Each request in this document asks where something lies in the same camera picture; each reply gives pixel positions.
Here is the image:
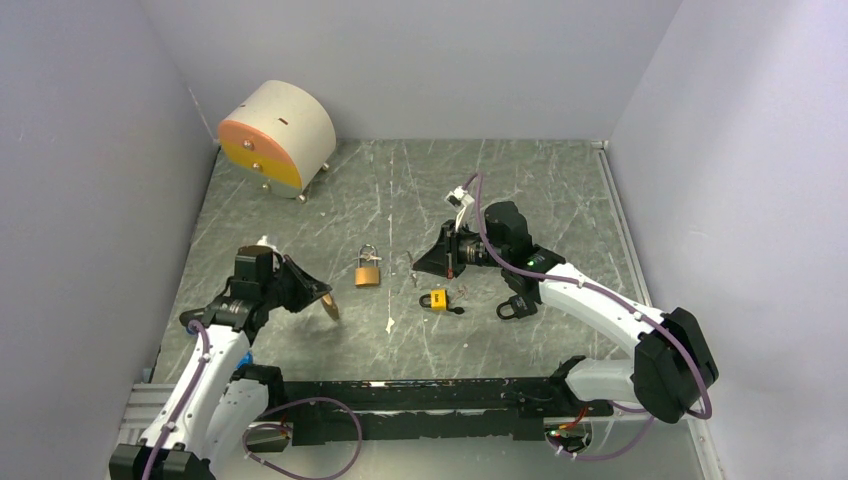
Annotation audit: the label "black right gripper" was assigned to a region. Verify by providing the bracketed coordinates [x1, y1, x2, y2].
[414, 218, 509, 279]

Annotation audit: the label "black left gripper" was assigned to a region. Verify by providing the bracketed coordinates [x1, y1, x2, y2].
[260, 254, 330, 313]

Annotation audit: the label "large brass padlock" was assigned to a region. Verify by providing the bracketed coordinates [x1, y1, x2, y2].
[321, 293, 340, 321]

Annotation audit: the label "silver keys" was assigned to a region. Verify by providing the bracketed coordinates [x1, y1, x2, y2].
[405, 250, 418, 287]

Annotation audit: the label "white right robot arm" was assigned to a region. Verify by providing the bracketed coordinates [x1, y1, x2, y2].
[412, 198, 719, 423]

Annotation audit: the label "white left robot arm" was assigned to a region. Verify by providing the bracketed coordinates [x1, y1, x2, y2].
[108, 242, 332, 479]

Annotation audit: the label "yellow padlock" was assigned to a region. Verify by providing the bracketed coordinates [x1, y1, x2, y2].
[418, 289, 465, 315]

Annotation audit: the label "small brass padlock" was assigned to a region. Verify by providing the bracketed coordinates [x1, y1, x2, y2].
[354, 244, 382, 288]

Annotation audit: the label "blue round cap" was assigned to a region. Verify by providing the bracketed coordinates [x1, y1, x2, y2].
[237, 351, 253, 369]

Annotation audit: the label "black padlock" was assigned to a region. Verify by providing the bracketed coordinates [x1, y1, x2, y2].
[496, 295, 538, 321]

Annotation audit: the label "round cream drawer cabinet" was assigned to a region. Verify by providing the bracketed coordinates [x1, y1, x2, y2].
[217, 80, 337, 203]

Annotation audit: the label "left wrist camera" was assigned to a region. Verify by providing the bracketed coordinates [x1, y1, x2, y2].
[256, 235, 279, 254]

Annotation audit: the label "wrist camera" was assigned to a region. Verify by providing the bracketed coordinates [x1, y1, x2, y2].
[445, 186, 476, 231]
[256, 235, 279, 254]

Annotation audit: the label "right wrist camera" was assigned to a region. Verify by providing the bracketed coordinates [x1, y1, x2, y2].
[445, 186, 476, 231]

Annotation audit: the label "black base frame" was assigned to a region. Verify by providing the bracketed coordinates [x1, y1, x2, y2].
[258, 377, 613, 446]

